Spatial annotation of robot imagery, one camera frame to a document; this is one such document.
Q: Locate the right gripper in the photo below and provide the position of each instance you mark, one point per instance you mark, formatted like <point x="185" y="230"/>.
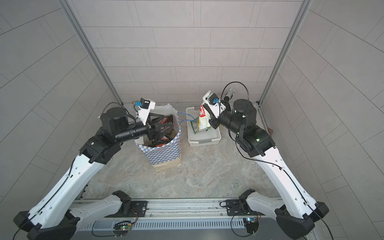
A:
<point x="215" y="123"/>

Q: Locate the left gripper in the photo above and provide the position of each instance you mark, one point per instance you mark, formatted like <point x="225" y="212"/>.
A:
<point x="152" y="131"/>

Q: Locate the mapo tofu sauce packet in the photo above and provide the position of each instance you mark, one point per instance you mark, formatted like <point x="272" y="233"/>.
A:
<point x="201" y="123"/>

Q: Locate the checkered paper bag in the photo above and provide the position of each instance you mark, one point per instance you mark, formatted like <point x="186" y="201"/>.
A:
<point x="167" y="156"/>

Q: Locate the black red seasoning packet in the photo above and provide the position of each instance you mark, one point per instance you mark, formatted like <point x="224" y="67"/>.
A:
<point x="165" y="120"/>

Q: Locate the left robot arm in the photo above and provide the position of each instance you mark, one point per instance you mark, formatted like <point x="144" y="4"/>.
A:
<point x="52" y="218"/>

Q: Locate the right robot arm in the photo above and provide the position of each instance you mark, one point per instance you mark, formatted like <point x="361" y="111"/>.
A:
<point x="299" y="212"/>

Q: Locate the white perforated plastic basket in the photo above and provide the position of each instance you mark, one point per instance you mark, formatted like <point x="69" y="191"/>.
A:
<point x="204" y="138"/>

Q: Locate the pink object beside table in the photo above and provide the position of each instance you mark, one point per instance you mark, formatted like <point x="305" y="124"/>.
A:
<point x="270" y="130"/>

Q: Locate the left circuit board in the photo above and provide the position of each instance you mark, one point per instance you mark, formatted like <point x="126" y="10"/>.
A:
<point x="123" y="226"/>

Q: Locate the circuit board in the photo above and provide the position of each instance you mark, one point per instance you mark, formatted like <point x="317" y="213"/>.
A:
<point x="123" y="226"/>
<point x="251" y="225"/>

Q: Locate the right circuit board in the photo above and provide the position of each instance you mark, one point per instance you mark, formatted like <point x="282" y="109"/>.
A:
<point x="251" y="225"/>

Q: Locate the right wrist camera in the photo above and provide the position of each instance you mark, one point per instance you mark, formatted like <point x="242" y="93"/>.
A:
<point x="213" y="104"/>

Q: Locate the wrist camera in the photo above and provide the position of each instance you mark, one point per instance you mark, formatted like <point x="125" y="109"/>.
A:
<point x="144" y="109"/>
<point x="213" y="104"/>

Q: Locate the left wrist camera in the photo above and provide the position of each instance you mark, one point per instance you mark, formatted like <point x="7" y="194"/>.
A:
<point x="144" y="109"/>

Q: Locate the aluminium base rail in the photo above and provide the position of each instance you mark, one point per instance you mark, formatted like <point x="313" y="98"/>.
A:
<point x="177" y="214"/>

